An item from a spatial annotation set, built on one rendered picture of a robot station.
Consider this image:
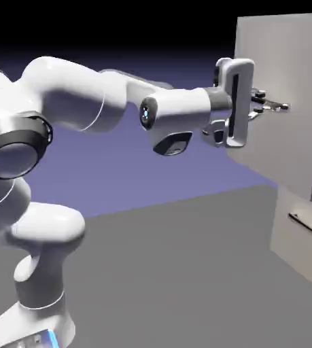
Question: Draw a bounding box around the silver drawer handle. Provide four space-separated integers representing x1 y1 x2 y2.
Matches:
263 98 292 113
288 211 312 241

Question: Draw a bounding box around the large grey drawer front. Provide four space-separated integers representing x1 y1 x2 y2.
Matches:
225 12 312 203

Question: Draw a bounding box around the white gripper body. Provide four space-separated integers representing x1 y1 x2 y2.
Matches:
214 56 256 148

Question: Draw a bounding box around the small grey drawer front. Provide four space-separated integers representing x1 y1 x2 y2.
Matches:
268 186 312 298

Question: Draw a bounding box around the grey cabinet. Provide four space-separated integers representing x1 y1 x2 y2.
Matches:
225 12 312 298

